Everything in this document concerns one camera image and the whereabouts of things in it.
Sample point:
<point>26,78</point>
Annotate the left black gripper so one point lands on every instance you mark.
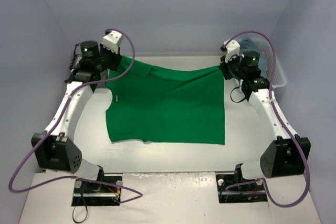
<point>112,60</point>

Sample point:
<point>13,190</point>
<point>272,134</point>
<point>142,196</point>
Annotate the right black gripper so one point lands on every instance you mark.
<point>226,68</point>

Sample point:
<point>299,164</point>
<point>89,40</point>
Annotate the green t shirt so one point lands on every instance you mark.
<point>155,104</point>

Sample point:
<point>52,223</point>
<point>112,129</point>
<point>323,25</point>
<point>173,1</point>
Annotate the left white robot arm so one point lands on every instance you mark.
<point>54,147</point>

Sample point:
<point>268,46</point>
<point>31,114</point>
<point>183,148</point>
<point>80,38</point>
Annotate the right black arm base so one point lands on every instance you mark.
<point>232,188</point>

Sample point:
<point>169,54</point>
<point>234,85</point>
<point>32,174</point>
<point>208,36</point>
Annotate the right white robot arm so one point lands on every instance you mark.
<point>287,152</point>

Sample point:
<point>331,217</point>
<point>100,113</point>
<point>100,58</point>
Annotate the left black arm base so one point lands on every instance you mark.
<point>95,195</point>

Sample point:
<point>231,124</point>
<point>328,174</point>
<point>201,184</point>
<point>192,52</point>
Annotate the blue t shirt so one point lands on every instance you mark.
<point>248,45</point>

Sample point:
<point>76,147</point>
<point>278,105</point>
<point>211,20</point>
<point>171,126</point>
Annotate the white laundry basket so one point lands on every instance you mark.
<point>279,79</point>

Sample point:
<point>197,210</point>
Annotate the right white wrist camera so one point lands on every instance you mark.
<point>229,48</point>

